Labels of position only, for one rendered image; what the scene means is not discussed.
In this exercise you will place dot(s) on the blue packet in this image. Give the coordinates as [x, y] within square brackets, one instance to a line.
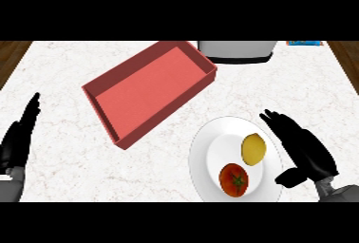
[304, 42]

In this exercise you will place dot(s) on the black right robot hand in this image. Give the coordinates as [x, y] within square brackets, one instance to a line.
[303, 145]

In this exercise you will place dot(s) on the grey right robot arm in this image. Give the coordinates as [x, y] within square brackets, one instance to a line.
[337, 191]

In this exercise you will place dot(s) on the red tomato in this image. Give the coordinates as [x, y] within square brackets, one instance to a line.
[234, 180]

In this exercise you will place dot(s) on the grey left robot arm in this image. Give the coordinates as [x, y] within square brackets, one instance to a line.
[10, 185]

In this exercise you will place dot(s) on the white plate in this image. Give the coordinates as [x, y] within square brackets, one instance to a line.
[210, 164]

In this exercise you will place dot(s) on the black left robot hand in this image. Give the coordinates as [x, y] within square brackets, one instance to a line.
[18, 139]

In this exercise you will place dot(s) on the yellow lemon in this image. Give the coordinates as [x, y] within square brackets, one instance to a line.
[253, 149]

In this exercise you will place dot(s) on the red cardboard box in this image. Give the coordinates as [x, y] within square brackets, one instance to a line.
[149, 91]

